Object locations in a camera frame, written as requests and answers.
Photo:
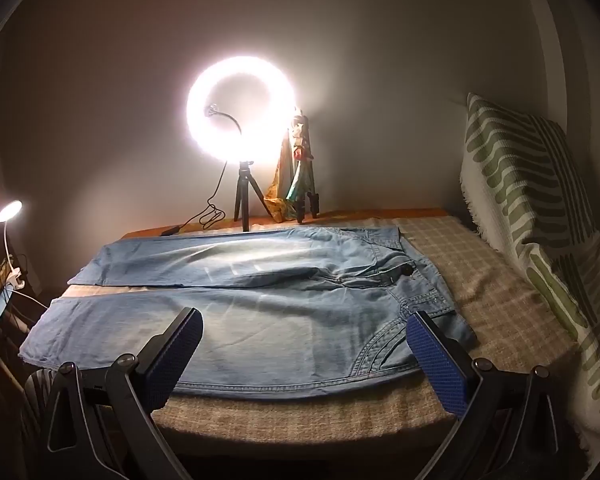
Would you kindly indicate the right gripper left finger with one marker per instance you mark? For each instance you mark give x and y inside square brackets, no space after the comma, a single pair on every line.
[99,423]

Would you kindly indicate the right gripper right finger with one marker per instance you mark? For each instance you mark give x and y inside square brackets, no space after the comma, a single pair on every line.
[505,426]

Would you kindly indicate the blue denim jeans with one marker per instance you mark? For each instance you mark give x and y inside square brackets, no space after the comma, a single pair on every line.
[287,314]

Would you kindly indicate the beige plaid bed blanket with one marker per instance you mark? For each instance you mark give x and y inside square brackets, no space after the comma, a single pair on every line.
[518,340]

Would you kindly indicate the green patterned white pillow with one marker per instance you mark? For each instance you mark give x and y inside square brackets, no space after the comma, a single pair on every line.
[525,194]

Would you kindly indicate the black ring light tripod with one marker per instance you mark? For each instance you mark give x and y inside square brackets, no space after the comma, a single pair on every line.
[245,183]

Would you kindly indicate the bright ring light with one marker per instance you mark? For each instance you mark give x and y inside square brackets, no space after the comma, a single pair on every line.
[240,109]

